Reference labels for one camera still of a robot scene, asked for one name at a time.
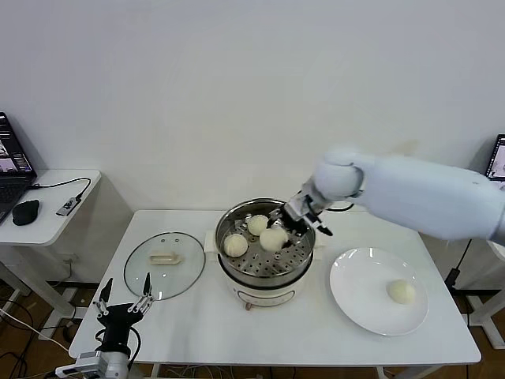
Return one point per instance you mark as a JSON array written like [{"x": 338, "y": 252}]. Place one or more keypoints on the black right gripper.
[{"x": 298, "y": 227}]

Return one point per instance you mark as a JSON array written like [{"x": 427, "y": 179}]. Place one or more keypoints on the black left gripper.
[{"x": 116, "y": 320}]

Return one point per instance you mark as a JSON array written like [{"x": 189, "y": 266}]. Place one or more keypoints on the white steamed baozi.
[
  {"x": 273, "y": 239},
  {"x": 236, "y": 245},
  {"x": 401, "y": 292},
  {"x": 257, "y": 225}
]

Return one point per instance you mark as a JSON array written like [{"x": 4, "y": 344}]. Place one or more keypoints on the round glass pot lid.
[{"x": 165, "y": 276}]

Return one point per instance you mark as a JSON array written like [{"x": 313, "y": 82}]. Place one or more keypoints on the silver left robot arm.
[{"x": 114, "y": 365}]

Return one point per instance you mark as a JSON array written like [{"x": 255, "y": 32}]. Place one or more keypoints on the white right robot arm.
[{"x": 414, "y": 189}]

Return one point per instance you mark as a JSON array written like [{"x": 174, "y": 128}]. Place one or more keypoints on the stainless steel steamer basket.
[{"x": 292, "y": 258}]

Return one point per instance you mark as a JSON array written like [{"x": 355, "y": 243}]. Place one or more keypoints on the cream electric cooking pot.
[{"x": 264, "y": 294}]

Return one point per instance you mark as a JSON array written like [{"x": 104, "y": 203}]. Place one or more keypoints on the large white round plate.
[{"x": 363, "y": 292}]

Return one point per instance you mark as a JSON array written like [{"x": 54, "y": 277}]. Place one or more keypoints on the small white side table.
[{"x": 51, "y": 229}]

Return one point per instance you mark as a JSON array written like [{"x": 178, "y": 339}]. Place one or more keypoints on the grey usb hub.
[{"x": 69, "y": 206}]

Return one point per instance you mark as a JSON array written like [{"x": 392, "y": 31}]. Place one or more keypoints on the black computer mouse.
[{"x": 25, "y": 212}]

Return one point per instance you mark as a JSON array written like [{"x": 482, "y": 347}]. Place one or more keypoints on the black open laptop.
[{"x": 12, "y": 158}]

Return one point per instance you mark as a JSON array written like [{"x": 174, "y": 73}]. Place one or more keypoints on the black laptop screen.
[{"x": 498, "y": 158}]

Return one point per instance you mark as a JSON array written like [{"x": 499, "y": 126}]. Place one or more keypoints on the white desk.
[{"x": 499, "y": 296}]

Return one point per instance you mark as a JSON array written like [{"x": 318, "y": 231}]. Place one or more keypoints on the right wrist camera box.
[{"x": 301, "y": 203}]

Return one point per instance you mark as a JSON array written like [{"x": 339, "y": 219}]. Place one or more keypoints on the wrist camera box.
[
  {"x": 75, "y": 370},
  {"x": 301, "y": 203}
]

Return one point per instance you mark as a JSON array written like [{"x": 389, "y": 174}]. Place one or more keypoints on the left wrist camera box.
[{"x": 75, "y": 370}]

